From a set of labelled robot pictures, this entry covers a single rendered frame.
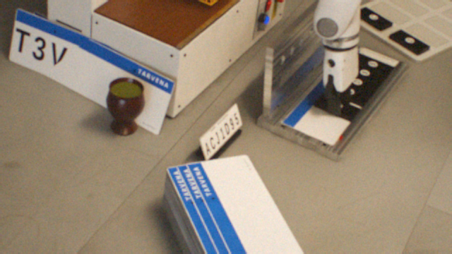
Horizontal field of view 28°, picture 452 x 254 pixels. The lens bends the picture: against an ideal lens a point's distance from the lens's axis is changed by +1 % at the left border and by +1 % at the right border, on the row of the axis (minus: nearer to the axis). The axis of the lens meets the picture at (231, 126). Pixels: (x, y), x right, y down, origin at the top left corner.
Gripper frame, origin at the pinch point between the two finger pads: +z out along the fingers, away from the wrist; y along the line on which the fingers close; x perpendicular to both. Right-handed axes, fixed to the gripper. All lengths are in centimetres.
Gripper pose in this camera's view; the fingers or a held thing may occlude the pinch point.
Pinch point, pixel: (339, 101)
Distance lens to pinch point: 209.4
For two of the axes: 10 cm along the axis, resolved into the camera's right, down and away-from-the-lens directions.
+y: 4.9, -4.9, 7.2
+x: -8.7, -2.2, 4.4
